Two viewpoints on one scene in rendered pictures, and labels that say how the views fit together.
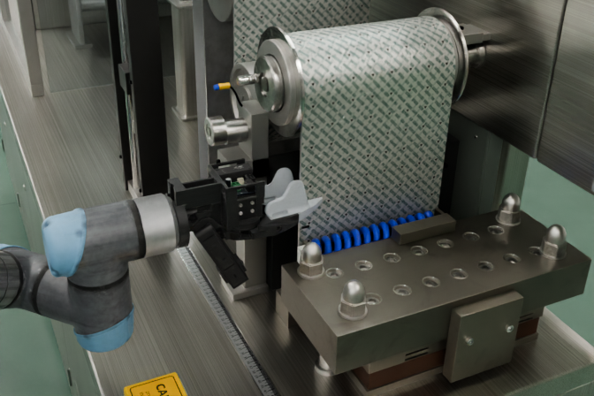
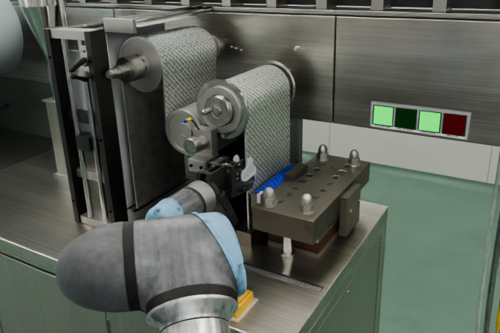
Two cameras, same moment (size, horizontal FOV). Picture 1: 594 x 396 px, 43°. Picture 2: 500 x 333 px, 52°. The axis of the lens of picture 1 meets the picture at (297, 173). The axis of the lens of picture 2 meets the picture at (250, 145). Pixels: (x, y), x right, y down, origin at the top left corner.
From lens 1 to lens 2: 62 cm
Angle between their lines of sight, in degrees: 31
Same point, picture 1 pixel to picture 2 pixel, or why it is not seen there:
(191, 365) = not seen: hidden behind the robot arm
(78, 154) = (18, 215)
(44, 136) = not seen: outside the picture
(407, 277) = (312, 191)
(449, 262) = (320, 180)
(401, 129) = (276, 122)
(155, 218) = (206, 192)
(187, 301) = not seen: hidden behind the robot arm
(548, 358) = (368, 215)
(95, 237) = (187, 209)
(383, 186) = (272, 155)
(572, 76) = (346, 76)
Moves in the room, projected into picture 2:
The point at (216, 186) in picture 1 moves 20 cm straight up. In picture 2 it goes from (223, 168) to (219, 79)
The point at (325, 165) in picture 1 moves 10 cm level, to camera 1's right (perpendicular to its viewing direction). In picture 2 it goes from (254, 148) to (286, 140)
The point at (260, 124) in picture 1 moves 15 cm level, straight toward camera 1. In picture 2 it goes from (214, 135) to (251, 152)
